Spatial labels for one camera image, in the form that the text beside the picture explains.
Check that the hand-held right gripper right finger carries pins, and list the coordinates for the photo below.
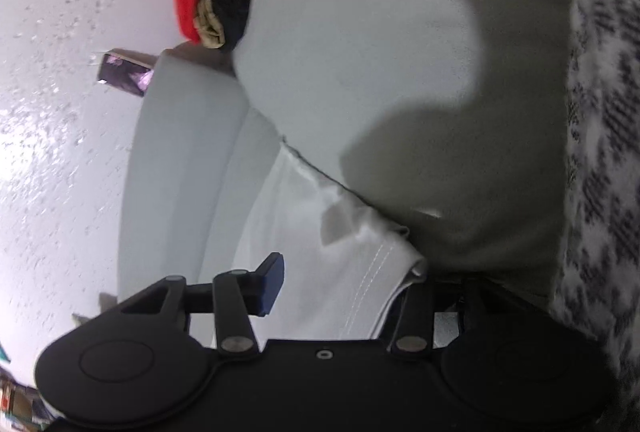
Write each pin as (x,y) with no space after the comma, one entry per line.
(417,312)

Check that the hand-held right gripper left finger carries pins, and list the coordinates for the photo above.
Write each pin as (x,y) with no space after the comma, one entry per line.
(271,284)

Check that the smartphone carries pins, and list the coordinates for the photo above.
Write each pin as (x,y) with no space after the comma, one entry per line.
(125,75)

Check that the light grey garment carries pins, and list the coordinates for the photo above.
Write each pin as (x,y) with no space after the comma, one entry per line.
(375,37)

